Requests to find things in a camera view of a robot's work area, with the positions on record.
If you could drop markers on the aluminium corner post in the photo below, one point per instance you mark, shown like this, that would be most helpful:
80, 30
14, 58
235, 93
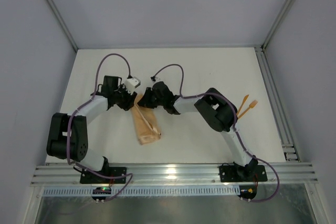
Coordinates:
57, 15
282, 14

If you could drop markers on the aluminium front rail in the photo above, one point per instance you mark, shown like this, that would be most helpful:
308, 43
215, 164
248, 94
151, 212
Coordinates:
57, 174

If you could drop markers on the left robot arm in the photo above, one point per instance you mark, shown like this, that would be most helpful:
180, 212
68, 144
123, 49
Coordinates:
68, 133

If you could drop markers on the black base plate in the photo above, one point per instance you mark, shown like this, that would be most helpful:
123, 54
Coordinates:
90, 178
232, 173

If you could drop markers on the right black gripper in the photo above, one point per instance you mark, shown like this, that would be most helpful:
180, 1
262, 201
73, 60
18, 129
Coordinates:
147, 98

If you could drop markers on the right aluminium side rail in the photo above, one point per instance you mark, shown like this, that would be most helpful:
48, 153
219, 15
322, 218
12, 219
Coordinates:
282, 124

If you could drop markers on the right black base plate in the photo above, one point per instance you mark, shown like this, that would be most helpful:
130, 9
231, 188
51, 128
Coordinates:
232, 173

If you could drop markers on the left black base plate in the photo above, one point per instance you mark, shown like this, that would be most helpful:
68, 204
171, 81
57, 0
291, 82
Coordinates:
90, 178

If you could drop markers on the slotted grey cable duct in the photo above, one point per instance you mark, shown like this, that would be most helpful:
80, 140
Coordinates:
147, 191

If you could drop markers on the right aluminium corner post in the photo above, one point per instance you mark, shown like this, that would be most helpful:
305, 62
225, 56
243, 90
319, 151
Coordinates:
282, 14

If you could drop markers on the left aluminium corner post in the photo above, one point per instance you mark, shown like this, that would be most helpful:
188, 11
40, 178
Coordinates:
57, 15

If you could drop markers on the orange plastic fork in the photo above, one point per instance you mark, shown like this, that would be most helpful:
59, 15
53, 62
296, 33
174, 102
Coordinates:
251, 106

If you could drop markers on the right controller board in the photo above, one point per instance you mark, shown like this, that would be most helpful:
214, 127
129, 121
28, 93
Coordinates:
247, 193

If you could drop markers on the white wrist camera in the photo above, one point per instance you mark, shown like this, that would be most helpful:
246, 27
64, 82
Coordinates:
155, 79
131, 84

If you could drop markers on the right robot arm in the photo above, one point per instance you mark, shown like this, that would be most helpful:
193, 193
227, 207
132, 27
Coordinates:
221, 116

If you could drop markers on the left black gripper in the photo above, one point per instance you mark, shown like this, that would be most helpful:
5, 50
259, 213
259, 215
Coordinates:
128, 100

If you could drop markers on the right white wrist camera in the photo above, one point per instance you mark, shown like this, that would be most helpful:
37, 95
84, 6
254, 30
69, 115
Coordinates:
155, 79

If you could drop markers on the orange plastic knife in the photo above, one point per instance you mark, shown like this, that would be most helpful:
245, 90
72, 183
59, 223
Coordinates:
242, 104

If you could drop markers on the peach satin napkin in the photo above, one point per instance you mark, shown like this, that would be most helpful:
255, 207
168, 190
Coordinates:
145, 123

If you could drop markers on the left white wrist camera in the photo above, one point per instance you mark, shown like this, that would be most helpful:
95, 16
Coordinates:
131, 84

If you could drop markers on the left controller board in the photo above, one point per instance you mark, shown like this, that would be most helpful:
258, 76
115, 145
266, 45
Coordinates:
100, 194

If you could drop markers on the controller board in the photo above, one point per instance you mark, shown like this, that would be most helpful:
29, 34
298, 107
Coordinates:
100, 194
247, 193

